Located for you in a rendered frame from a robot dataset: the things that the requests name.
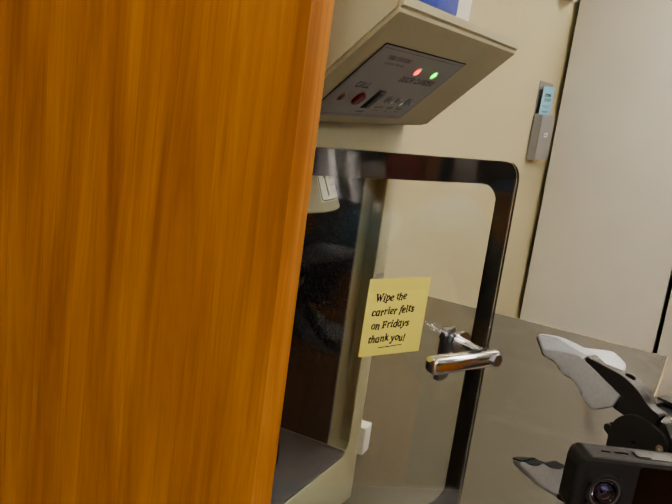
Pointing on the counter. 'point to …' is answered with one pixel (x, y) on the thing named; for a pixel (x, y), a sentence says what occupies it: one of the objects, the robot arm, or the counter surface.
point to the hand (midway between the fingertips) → (525, 402)
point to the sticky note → (394, 315)
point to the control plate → (374, 68)
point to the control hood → (417, 13)
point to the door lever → (463, 357)
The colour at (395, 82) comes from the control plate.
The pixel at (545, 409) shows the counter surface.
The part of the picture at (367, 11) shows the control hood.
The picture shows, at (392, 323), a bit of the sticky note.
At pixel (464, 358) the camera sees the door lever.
